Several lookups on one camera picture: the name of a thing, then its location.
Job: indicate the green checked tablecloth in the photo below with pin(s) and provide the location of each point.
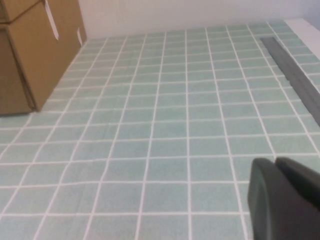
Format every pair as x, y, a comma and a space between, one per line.
162, 125

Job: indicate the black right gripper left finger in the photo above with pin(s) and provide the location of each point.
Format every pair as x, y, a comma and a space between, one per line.
262, 200

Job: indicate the grey flat strip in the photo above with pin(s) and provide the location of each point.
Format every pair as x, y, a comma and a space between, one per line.
292, 72

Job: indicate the cardboard box outer shell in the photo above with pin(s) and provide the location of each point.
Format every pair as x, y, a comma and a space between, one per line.
22, 8

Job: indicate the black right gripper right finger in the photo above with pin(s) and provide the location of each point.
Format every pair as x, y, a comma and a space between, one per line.
300, 205

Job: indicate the white tape strip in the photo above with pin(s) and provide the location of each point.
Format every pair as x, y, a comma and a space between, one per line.
52, 22
79, 36

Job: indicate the cardboard shoe box with window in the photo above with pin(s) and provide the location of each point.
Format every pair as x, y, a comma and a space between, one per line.
45, 62

